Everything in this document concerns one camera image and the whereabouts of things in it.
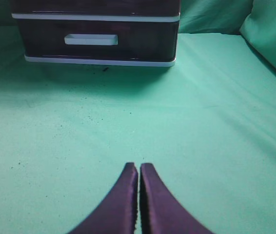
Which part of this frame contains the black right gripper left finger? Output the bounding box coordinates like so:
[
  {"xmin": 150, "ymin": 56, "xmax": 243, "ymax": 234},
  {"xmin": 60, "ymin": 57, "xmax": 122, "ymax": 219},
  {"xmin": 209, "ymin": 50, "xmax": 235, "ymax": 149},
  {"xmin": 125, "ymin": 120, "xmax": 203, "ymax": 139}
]
[{"xmin": 69, "ymin": 162, "xmax": 138, "ymax": 234}]

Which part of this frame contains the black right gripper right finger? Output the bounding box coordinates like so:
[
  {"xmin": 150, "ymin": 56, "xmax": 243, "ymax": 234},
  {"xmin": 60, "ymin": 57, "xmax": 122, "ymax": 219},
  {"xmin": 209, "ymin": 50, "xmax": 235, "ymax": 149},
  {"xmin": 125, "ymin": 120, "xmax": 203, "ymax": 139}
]
[{"xmin": 139, "ymin": 163, "xmax": 212, "ymax": 234}]

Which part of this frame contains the bottom dark translucent drawer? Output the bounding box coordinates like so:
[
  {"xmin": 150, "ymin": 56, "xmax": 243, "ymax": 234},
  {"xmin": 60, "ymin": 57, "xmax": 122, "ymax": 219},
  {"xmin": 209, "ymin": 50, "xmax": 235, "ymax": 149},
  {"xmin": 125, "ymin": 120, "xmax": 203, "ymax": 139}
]
[{"xmin": 17, "ymin": 19, "xmax": 179, "ymax": 62}]

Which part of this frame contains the dark translucent drawer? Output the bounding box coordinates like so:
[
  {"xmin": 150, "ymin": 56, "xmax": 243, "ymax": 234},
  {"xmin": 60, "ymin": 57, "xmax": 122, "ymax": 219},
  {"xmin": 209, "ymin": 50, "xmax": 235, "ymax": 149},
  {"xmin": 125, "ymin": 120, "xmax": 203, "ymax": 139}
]
[
  {"xmin": 17, "ymin": 19, "xmax": 179, "ymax": 62},
  {"xmin": 10, "ymin": 0, "xmax": 181, "ymax": 17}
]

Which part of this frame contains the middle dark translucent drawer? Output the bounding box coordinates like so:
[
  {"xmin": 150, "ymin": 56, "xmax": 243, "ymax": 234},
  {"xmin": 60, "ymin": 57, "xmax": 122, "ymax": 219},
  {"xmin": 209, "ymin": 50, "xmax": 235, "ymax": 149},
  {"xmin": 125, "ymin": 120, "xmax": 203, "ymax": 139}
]
[{"xmin": 10, "ymin": 0, "xmax": 181, "ymax": 17}]

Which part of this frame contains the green table cloth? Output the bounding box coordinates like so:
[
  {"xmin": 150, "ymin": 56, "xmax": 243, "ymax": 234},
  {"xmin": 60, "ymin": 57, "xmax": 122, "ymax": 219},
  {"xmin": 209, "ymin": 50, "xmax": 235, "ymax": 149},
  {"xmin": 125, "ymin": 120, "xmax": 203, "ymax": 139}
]
[{"xmin": 0, "ymin": 26, "xmax": 276, "ymax": 234}]

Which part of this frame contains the white drawer cabinet frame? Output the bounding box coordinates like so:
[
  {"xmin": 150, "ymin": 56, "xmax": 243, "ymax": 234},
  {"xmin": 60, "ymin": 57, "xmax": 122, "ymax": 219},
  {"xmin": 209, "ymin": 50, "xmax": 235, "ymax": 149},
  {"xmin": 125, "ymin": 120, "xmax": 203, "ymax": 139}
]
[{"xmin": 12, "ymin": 12, "xmax": 180, "ymax": 67}]

